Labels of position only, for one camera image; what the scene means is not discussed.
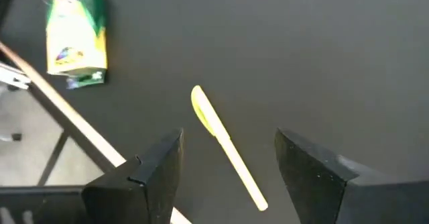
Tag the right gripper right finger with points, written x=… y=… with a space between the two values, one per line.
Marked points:
x=321 y=190

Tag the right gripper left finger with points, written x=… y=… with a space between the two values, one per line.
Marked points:
x=147 y=190

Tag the yellow highlighter pen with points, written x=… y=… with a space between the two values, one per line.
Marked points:
x=218 y=133

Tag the yellow green crayon box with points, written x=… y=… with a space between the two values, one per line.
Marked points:
x=75 y=36

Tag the wooden table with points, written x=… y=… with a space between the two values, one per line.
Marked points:
x=77 y=123

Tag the black aluminium table frame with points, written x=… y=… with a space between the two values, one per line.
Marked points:
x=40 y=200

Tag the silver metal bracket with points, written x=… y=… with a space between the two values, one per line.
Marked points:
x=13 y=76

